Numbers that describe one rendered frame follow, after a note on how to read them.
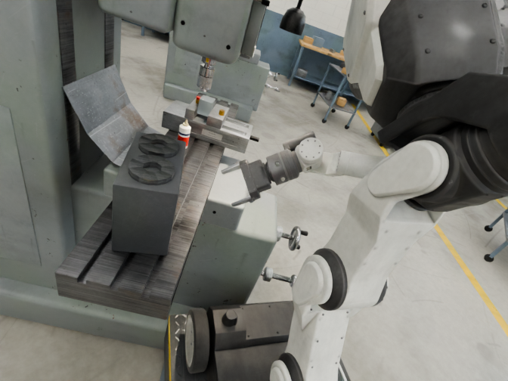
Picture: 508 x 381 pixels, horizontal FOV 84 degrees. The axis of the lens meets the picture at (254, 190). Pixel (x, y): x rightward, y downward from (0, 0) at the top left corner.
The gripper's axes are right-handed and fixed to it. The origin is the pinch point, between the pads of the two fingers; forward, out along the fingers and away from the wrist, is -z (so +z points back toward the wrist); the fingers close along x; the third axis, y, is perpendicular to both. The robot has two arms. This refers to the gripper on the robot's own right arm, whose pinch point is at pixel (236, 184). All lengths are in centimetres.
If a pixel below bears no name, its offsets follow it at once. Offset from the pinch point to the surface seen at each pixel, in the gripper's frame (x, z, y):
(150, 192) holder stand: -4.9, -10.7, 30.7
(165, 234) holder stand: -11.6, -14.2, 21.7
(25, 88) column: 38, -41, 24
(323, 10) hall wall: 450, 220, -469
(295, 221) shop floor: 3, 9, -175
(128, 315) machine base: -25, -73, -43
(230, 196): 2.7, -6.9, -19.8
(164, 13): 42.8, 0.2, 22.8
